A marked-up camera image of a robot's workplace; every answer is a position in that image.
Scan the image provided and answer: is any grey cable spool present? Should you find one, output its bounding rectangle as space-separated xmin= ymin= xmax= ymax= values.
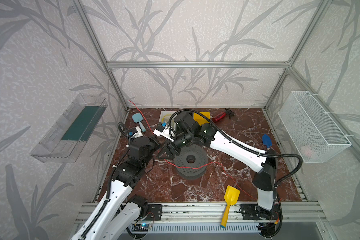
xmin=174 ymin=145 xmax=208 ymax=180

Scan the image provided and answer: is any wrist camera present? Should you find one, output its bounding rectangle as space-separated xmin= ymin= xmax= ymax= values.
xmin=128 ymin=127 xmax=144 ymax=139
xmin=154 ymin=122 xmax=175 ymax=142

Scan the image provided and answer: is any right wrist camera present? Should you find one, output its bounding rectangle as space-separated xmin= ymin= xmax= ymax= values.
xmin=154 ymin=122 xmax=175 ymax=142

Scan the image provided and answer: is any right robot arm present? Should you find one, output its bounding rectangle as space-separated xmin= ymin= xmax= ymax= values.
xmin=154 ymin=109 xmax=303 ymax=217

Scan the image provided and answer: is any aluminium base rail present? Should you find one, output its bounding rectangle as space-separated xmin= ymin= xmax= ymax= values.
xmin=74 ymin=201 xmax=325 ymax=235

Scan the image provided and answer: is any red black spray bottle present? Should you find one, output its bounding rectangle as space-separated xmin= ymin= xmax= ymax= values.
xmin=212 ymin=108 xmax=235 ymax=123

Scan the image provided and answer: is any red cable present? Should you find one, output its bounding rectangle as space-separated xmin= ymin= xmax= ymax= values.
xmin=128 ymin=100 xmax=257 ymax=201

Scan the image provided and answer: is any teal toy shovel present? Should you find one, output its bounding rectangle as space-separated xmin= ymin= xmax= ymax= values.
xmin=132 ymin=113 xmax=146 ymax=132

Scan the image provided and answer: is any yellow plastic bin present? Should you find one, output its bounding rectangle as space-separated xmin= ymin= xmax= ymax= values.
xmin=194 ymin=111 xmax=211 ymax=126

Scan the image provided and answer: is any pink object in basket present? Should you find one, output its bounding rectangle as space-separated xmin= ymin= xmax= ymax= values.
xmin=300 ymin=145 xmax=316 ymax=158

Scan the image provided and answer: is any clear plastic wall tray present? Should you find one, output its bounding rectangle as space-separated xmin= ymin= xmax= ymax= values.
xmin=30 ymin=94 xmax=108 ymax=163

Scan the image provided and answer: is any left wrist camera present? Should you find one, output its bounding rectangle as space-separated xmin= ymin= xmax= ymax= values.
xmin=128 ymin=127 xmax=144 ymax=139

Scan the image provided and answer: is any yellow toy shovel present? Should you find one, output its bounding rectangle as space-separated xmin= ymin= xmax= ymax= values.
xmin=221 ymin=186 xmax=240 ymax=229

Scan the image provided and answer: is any white wire basket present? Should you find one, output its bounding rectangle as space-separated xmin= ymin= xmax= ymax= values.
xmin=278 ymin=91 xmax=352 ymax=164

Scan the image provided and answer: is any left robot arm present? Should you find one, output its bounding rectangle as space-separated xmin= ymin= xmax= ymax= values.
xmin=72 ymin=122 xmax=161 ymax=240

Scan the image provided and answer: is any white plastic bin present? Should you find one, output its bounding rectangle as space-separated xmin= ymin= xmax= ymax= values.
xmin=159 ymin=111 xmax=175 ymax=124

